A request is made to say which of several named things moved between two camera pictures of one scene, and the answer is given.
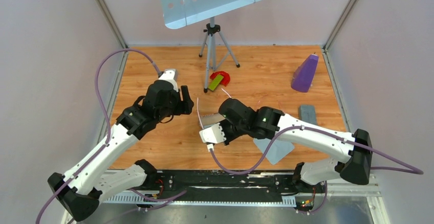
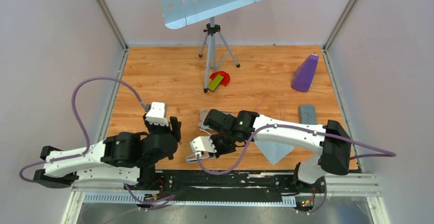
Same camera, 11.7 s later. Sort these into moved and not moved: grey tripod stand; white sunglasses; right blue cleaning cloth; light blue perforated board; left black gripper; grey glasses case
Moved: white sunglasses; left black gripper
Not moved: right blue cleaning cloth; grey glasses case; light blue perforated board; grey tripod stand
